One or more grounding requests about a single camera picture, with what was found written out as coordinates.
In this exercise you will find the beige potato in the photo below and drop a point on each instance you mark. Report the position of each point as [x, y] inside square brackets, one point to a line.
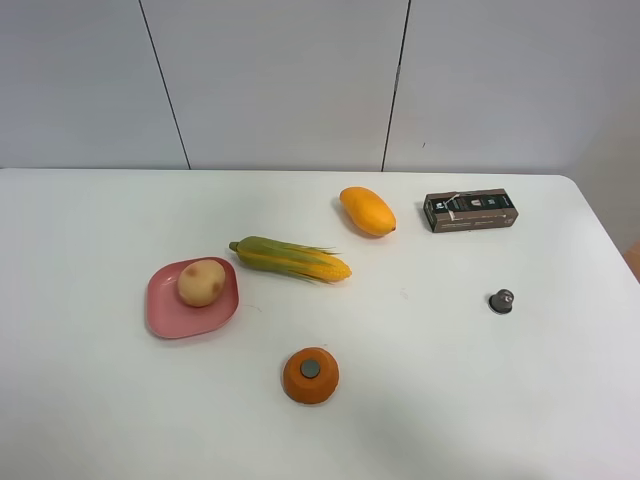
[201, 283]

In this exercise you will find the orange bowl-shaped object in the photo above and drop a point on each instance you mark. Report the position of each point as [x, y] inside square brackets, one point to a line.
[310, 376]

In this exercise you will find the corn cob with husk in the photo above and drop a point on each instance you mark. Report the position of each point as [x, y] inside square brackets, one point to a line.
[293, 260]

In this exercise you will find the yellow mango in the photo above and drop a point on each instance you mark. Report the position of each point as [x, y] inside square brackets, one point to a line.
[368, 211]

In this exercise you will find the dark coffee capsule box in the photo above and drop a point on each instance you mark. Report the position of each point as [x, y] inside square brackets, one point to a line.
[469, 210]

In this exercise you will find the pink square plate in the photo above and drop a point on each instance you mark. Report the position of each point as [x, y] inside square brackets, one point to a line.
[168, 317]

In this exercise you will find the grey coffee capsule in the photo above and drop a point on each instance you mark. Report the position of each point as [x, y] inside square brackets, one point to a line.
[501, 302]

